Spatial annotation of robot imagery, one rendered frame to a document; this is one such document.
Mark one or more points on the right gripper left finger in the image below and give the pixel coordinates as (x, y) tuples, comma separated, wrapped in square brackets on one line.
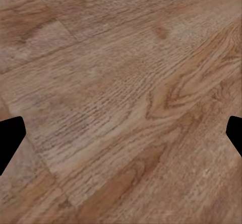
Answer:
[(12, 132)]

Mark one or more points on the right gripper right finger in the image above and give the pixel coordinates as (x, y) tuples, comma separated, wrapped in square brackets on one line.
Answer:
[(234, 132)]

